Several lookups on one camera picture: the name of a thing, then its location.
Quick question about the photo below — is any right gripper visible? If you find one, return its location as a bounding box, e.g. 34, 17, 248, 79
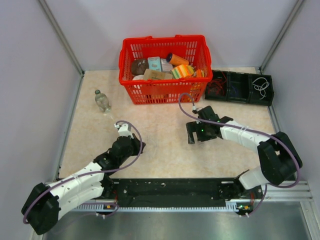
186, 120, 216, 145

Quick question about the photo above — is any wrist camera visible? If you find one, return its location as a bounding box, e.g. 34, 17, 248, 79
192, 105, 202, 115
114, 123, 134, 139

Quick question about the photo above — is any grey slotted cable duct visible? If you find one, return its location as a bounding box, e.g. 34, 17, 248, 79
73, 201, 253, 214

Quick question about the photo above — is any orange cylindrical can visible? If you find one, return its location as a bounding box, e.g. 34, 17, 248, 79
166, 52, 189, 66

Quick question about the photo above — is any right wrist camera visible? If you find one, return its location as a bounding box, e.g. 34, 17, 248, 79
192, 105, 202, 115

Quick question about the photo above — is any clear plastic bottle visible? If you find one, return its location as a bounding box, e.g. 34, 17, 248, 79
94, 89, 111, 113

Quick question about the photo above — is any striped yellow green sponge pack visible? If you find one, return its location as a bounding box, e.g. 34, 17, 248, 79
170, 64, 195, 79

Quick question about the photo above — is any red plastic shopping basket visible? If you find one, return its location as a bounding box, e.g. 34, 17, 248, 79
118, 35, 213, 105

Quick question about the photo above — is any purple wire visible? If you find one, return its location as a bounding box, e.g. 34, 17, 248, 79
229, 82, 241, 96

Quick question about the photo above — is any red wire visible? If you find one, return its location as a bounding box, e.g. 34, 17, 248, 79
208, 76, 228, 96
208, 77, 229, 97

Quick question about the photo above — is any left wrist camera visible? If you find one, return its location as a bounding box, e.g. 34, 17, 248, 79
114, 123, 134, 139

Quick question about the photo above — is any white grey small box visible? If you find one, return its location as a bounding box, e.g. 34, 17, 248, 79
160, 58, 174, 73

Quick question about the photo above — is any brown cardboard box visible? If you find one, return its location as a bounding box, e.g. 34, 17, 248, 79
143, 69, 173, 80

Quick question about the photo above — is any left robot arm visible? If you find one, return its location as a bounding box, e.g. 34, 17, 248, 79
21, 134, 146, 235

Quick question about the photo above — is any brown round bag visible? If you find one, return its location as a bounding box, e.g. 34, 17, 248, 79
130, 58, 149, 76

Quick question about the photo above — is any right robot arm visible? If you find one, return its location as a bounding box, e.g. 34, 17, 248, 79
186, 105, 303, 198

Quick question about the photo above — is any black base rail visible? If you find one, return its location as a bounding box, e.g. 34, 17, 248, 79
101, 178, 263, 207

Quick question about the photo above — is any black three-compartment bin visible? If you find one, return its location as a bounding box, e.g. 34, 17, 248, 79
204, 70, 274, 107

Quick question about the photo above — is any teal small box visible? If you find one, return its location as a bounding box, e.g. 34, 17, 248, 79
147, 56, 162, 72

